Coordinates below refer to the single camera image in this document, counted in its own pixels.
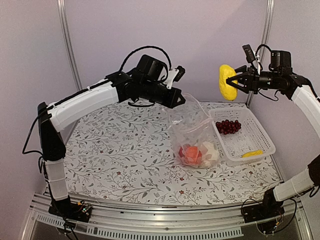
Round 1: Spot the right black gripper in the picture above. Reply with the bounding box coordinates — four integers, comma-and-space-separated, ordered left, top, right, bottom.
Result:
226, 65, 281, 94

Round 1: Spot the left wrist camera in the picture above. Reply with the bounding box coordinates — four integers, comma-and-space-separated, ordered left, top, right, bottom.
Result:
163, 65, 186, 89

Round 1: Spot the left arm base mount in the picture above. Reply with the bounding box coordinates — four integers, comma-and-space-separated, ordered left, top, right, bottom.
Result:
48, 196, 93, 223

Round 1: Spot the left black looped cable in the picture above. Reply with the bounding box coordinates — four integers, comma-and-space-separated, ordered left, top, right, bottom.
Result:
119, 45, 173, 73

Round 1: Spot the clear zip top bag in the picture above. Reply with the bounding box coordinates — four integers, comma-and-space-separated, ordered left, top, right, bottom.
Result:
166, 93, 220, 169

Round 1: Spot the white cauliflower toy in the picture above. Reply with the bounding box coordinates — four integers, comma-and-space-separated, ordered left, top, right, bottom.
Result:
200, 141, 219, 168

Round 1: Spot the aluminium front rail frame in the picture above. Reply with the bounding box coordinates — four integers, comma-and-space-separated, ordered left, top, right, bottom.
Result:
20, 192, 315, 240

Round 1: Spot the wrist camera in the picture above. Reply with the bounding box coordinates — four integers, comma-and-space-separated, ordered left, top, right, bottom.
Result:
242, 44, 263, 74
163, 65, 186, 89

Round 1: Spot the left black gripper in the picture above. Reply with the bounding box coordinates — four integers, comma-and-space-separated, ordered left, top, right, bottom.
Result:
140, 79, 186, 108

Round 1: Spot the yellow banana toy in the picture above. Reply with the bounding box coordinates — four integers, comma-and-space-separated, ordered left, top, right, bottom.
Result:
242, 150, 264, 158

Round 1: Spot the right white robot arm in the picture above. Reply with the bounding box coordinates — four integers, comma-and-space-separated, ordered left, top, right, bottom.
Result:
221, 50, 320, 218

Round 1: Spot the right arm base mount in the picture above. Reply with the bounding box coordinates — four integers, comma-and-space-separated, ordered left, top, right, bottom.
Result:
240, 188, 285, 235

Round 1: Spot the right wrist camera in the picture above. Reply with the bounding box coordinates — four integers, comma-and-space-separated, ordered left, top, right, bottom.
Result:
242, 44, 263, 74

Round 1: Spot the red bell pepper toy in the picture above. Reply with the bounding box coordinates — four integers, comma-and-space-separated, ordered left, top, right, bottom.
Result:
178, 146, 186, 160

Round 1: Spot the yellow lemon toy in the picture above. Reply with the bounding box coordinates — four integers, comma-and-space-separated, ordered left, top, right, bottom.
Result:
218, 64, 239, 102

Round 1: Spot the orange pumpkin toy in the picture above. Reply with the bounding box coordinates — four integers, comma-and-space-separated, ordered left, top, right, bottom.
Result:
181, 146, 202, 166

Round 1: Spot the left aluminium corner post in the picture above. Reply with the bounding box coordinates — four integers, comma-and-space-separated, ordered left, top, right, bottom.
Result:
56, 0, 83, 91

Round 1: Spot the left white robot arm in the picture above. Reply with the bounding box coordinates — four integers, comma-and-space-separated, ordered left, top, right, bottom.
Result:
38, 54, 186, 217

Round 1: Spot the floral patterned table mat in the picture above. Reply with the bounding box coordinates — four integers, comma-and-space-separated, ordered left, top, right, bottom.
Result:
64, 102, 282, 206

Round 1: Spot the dark red grapes toy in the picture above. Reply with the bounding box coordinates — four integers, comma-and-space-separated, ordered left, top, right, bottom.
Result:
215, 119, 242, 135

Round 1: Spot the white perforated plastic basket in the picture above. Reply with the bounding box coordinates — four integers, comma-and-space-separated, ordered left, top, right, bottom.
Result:
209, 107, 276, 167

